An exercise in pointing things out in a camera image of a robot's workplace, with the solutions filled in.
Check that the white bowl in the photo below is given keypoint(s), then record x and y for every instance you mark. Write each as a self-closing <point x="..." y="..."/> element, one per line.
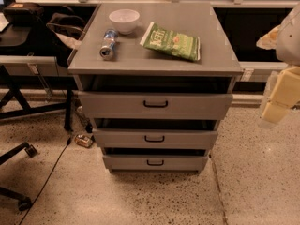
<point x="124" y="21"/>

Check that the grey middle drawer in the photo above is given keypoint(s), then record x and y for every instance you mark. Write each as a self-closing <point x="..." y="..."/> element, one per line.
<point x="151" y="138"/>

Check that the green chip bag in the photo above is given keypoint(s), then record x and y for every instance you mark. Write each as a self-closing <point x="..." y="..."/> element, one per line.
<point x="170" y="42"/>

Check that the black bag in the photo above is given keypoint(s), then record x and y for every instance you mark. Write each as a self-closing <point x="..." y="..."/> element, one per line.
<point x="67" y="30"/>

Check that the grey bottom drawer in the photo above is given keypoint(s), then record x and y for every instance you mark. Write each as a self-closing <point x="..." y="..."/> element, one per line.
<point x="154" y="163"/>

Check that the grey top drawer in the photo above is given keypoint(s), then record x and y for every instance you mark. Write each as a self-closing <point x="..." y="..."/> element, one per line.
<point x="155" y="106"/>

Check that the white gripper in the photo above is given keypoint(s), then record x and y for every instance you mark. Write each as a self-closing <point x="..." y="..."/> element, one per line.
<point x="289" y="41"/>

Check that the grey drawer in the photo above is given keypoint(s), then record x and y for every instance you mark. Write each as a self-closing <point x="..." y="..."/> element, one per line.
<point x="155" y="106"/>
<point x="154" y="163"/>
<point x="151" y="138"/>

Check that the blue silver soda can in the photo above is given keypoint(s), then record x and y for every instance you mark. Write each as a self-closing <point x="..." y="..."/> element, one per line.
<point x="108" y="44"/>

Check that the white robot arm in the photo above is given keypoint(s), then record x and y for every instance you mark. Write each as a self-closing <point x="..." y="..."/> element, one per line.
<point x="287" y="50"/>

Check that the black box on desk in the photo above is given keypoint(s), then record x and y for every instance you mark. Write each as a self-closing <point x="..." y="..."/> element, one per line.
<point x="23" y="13"/>

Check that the black desk frame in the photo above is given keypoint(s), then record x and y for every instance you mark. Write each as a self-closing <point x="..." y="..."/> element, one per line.
<point x="31" y="72"/>

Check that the grey drawer cabinet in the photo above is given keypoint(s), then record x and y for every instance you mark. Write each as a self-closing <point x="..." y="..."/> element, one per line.
<point x="135" y="69"/>

